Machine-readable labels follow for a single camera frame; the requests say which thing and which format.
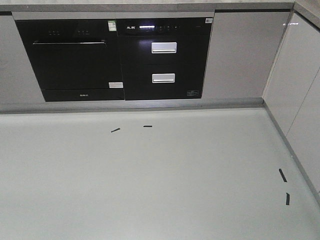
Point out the black disinfection cabinet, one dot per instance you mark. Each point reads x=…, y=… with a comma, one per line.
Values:
x=135, y=37

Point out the black built-in dishwasher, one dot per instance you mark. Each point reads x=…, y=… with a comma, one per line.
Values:
x=73, y=59

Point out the grey cabinet door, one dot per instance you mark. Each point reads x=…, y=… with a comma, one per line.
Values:
x=242, y=49

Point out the black tape strip right upper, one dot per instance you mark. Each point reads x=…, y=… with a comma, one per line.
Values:
x=282, y=175

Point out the black tape strip right lower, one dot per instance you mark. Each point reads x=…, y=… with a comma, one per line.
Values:
x=287, y=201

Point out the lower silver drawer handle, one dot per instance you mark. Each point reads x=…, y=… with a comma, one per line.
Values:
x=161, y=78

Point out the silver drawer handle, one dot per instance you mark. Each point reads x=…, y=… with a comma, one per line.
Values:
x=161, y=78
x=163, y=47

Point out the upper silver drawer handle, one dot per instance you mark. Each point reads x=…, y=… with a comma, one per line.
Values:
x=163, y=47

